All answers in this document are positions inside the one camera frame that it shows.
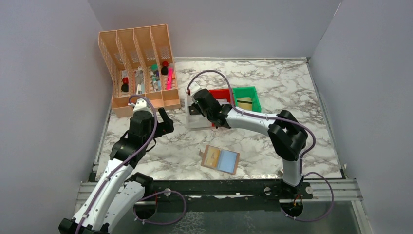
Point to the white plastic bin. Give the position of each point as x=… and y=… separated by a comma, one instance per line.
x=194, y=119

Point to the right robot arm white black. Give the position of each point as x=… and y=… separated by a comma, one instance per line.
x=287, y=136

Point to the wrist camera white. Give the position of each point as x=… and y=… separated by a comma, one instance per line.
x=142, y=105
x=194, y=88

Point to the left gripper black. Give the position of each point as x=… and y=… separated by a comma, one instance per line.
x=165, y=126

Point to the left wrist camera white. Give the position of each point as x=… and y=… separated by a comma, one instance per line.
x=142, y=105

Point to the red plastic bin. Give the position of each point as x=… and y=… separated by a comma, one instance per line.
x=222, y=96

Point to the red black stamp left slot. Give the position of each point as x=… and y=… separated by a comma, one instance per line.
x=125, y=84

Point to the black mounting rail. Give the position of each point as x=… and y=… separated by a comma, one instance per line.
x=220, y=195

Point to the red black stamp right slot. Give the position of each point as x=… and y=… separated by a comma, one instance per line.
x=165, y=68

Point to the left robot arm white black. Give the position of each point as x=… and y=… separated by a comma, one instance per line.
x=117, y=188

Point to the green plastic bin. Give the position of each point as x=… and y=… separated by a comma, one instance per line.
x=250, y=91

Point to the pink highlighter marker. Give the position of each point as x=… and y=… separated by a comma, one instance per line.
x=170, y=78

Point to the red black stamp slot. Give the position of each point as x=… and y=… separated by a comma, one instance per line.
x=165, y=68
x=125, y=84

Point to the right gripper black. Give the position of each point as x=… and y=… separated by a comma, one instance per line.
x=194, y=105

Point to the brown leather card holder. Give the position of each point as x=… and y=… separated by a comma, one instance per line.
x=228, y=160

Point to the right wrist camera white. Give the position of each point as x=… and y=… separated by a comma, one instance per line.
x=194, y=88

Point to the peach plastic desk organizer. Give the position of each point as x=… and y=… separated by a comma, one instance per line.
x=138, y=53

